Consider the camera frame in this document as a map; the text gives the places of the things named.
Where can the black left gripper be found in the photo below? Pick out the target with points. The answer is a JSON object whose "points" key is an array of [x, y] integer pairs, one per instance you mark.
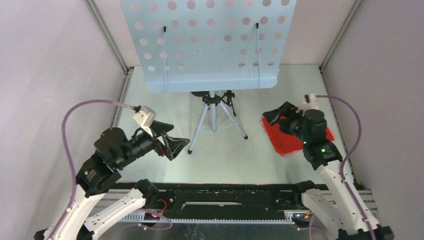
{"points": [[173, 146]]}

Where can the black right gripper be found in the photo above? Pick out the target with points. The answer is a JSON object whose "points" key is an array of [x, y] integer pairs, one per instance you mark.
{"points": [[286, 110]]}

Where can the red sheet music page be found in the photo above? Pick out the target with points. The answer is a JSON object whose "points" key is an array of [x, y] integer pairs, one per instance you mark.
{"points": [[288, 139]]}

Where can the light blue music stand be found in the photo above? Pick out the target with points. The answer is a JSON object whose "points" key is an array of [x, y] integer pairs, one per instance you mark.
{"points": [[208, 45]]}

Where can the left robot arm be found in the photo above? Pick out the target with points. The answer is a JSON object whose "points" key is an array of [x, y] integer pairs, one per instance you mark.
{"points": [[97, 175]]}

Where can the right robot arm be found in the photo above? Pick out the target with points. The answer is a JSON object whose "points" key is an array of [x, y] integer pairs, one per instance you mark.
{"points": [[349, 218]]}

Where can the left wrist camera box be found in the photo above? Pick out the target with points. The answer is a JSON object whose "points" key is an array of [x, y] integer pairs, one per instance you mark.
{"points": [[144, 116]]}

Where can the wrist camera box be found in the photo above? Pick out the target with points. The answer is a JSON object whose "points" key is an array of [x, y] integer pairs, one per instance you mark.
{"points": [[144, 116], [309, 103]]}

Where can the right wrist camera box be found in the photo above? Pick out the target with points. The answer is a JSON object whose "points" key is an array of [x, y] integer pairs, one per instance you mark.
{"points": [[309, 103]]}

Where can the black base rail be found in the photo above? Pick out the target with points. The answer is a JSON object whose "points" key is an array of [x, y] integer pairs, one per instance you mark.
{"points": [[229, 202]]}

